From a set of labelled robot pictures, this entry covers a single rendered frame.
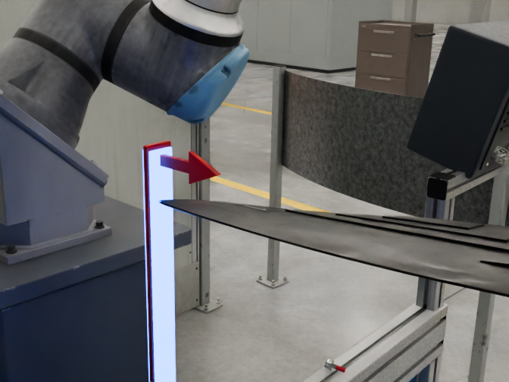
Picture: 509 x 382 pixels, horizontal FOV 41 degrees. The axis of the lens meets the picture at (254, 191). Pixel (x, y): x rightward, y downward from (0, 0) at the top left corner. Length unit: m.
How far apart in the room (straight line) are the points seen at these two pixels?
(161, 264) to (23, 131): 0.30
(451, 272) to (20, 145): 0.56
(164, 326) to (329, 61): 9.63
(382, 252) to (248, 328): 2.41
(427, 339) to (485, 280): 0.70
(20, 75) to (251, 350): 1.91
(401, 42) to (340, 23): 3.17
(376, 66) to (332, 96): 4.79
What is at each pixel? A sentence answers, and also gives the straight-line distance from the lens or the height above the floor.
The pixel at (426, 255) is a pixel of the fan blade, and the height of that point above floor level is 1.18.
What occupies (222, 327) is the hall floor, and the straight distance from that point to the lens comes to 2.75.
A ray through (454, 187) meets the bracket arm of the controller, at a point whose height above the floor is 1.03.
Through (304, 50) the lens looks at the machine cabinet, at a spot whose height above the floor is 0.30.
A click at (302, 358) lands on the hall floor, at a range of 2.56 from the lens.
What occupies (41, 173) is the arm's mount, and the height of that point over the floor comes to 1.09.
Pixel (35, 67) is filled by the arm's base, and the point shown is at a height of 1.21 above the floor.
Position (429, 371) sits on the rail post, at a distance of 1.07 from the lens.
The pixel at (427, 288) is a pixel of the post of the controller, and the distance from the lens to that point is 1.03.
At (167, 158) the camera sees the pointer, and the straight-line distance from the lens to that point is 0.50.
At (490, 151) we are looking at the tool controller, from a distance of 1.01.
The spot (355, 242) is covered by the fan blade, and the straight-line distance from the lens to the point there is 0.35.
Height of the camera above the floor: 1.31
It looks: 17 degrees down
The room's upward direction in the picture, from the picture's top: 1 degrees clockwise
